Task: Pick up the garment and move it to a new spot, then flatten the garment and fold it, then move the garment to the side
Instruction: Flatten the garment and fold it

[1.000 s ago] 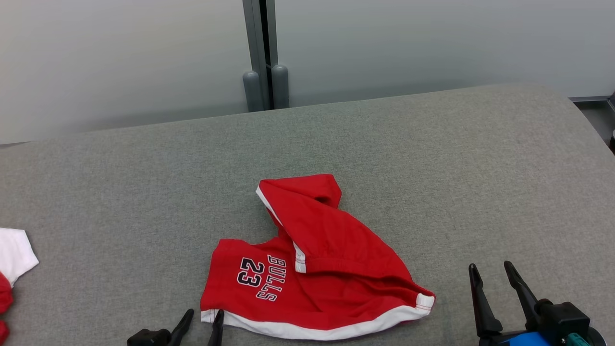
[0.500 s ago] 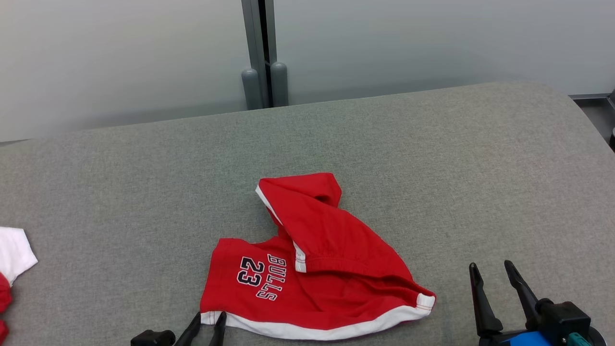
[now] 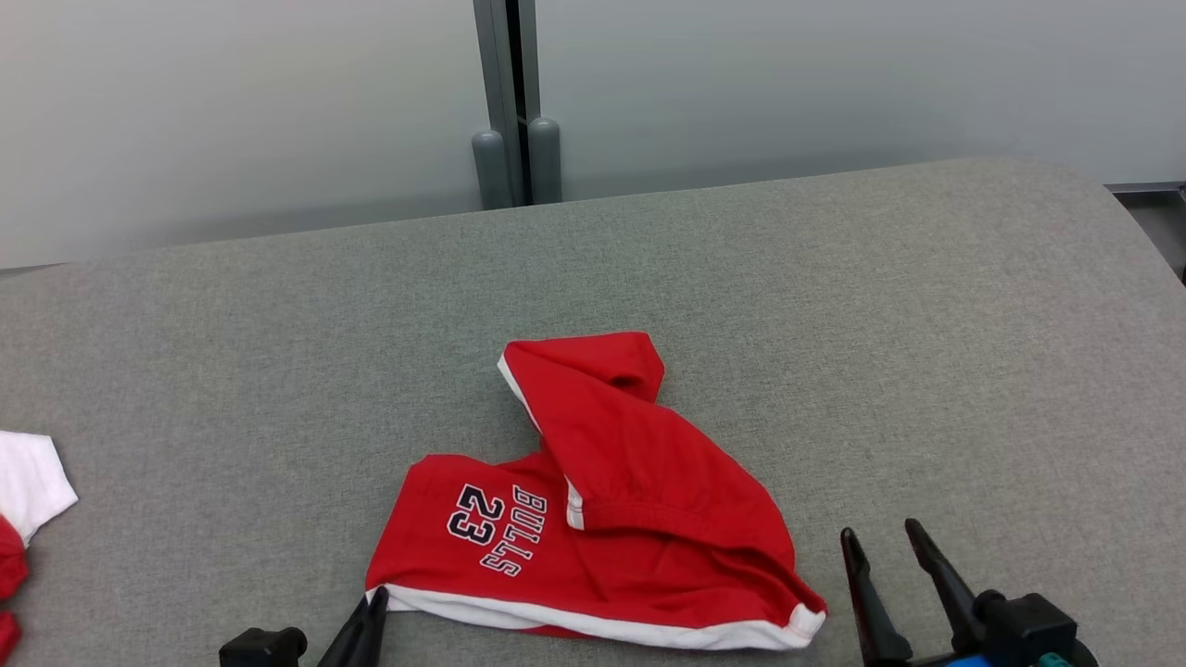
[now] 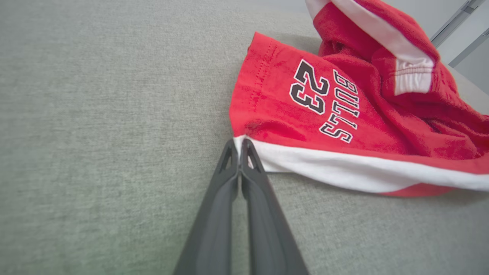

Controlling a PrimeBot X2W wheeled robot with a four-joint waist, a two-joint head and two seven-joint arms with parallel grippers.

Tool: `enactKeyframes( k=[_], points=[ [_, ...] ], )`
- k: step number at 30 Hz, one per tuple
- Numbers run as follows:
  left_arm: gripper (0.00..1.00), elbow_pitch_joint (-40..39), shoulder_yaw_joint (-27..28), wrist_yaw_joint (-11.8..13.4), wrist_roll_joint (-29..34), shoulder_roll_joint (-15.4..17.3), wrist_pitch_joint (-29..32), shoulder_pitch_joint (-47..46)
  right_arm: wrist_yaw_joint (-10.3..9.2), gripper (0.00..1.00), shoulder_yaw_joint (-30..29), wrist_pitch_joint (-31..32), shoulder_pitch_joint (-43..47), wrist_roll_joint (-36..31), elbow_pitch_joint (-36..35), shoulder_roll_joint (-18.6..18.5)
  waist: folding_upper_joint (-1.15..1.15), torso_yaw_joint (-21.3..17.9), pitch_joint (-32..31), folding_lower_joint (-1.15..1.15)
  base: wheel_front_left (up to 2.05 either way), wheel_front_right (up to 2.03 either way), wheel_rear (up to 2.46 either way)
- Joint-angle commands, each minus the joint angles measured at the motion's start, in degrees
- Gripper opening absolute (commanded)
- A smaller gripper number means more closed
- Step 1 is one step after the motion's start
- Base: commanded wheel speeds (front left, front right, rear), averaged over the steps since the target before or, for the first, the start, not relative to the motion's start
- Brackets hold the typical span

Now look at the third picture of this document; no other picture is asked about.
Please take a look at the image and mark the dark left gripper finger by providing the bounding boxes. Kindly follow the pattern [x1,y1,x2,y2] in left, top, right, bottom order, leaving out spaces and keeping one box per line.
[363,585,391,667]
[318,598,376,667]

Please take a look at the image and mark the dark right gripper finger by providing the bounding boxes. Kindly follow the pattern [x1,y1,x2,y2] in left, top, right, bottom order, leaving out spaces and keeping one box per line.
[904,518,983,655]
[840,527,915,667]

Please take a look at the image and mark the red Bulls 23 jersey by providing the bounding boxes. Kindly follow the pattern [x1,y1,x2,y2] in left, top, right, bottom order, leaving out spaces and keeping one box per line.
[364,331,828,651]

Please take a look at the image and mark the red and white shirt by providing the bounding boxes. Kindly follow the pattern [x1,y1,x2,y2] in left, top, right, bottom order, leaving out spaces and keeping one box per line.
[0,431,80,663]

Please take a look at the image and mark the grey cylindrical post cap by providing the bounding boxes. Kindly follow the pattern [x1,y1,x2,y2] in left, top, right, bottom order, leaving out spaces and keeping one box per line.
[471,130,513,211]
[526,118,563,205]

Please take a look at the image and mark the grey partition frame post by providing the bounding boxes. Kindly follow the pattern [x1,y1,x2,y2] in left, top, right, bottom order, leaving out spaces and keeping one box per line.
[473,0,541,207]

